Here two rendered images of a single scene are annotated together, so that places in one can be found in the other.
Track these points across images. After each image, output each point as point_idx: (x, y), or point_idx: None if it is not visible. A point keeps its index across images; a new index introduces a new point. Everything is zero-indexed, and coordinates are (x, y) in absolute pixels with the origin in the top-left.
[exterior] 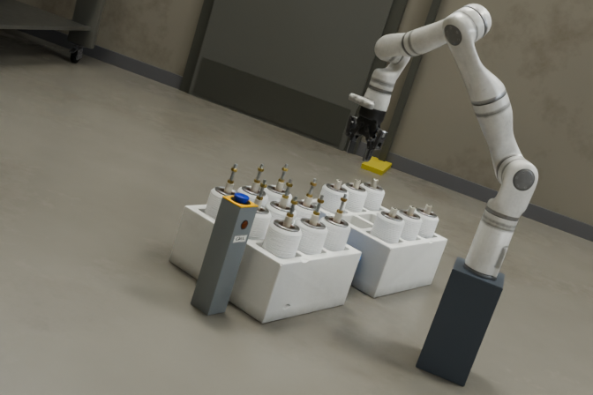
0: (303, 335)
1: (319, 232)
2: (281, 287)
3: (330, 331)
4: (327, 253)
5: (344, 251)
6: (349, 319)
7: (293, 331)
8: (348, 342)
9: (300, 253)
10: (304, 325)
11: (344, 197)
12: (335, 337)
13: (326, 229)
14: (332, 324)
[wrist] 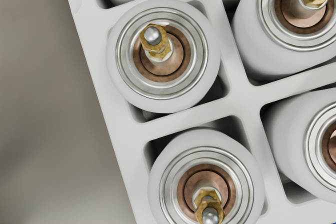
0: (38, 32)
1: (107, 50)
2: None
3: (50, 108)
4: (125, 119)
5: (147, 201)
6: (100, 197)
7: (55, 19)
8: (10, 124)
9: (113, 11)
10: (75, 60)
11: (204, 211)
12: (30, 107)
13: (127, 94)
14: (81, 135)
